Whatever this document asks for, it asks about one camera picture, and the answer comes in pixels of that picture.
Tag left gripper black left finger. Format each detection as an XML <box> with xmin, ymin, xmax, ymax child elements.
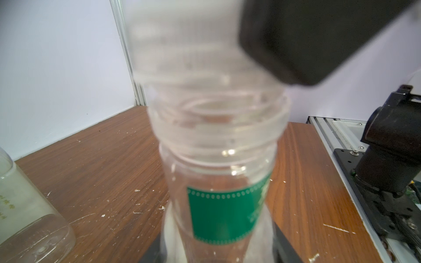
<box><xmin>139</xmin><ymin>234</ymin><xmax>164</xmax><ymax>263</ymax></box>

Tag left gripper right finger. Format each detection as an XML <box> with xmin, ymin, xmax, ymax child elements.
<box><xmin>273</xmin><ymin>221</ymin><xmax>303</xmax><ymax>263</ymax></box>

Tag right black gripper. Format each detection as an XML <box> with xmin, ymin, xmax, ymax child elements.
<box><xmin>239</xmin><ymin>0</ymin><xmax>413</xmax><ymax>86</ymax></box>

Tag labelled clear plastic bottle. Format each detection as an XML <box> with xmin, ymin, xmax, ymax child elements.
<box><xmin>122</xmin><ymin>1</ymin><xmax>289</xmax><ymax>263</ymax></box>

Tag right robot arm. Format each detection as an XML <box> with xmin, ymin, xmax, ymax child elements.
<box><xmin>239</xmin><ymin>1</ymin><xmax>421</xmax><ymax>193</ymax></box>

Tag aluminium front rail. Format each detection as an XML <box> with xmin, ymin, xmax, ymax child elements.
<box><xmin>307</xmin><ymin>116</ymin><xmax>421</xmax><ymax>263</ymax></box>

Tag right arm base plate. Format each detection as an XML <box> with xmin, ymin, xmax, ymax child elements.
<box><xmin>333</xmin><ymin>148</ymin><xmax>421</xmax><ymax>261</ymax></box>

